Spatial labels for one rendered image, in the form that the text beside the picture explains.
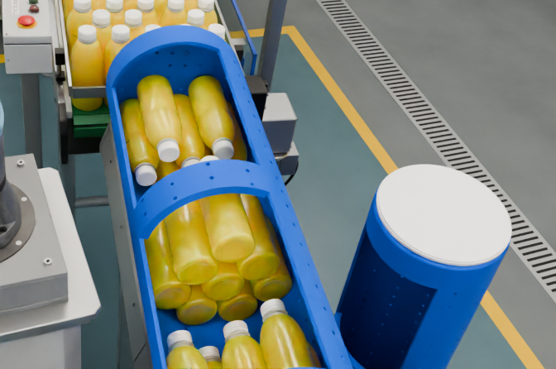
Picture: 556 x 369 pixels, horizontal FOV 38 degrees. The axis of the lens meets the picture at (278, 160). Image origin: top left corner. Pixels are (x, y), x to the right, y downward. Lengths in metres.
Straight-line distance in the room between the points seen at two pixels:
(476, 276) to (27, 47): 1.05
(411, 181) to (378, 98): 2.02
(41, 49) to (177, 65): 0.32
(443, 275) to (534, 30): 3.15
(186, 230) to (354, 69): 2.59
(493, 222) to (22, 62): 1.06
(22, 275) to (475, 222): 0.89
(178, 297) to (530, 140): 2.63
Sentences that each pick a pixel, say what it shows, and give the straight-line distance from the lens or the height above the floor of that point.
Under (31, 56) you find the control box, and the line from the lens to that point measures 1.85.
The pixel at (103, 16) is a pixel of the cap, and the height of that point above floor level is 1.11.
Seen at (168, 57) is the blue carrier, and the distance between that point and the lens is 1.67.
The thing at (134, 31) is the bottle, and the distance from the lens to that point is 1.90.
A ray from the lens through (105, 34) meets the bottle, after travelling 1.89.
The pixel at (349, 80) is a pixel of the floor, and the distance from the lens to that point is 3.75.
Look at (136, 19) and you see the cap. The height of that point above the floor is 1.10.
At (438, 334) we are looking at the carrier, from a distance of 1.73.
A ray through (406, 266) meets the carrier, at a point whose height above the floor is 0.99.
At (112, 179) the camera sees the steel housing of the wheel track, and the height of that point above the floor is 0.87.
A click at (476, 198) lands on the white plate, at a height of 1.04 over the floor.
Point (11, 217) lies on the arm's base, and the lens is 1.20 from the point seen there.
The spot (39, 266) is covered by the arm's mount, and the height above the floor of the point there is 1.22.
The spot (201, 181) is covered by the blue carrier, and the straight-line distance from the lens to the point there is 1.29.
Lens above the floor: 2.12
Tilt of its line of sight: 41 degrees down
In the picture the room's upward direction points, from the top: 12 degrees clockwise
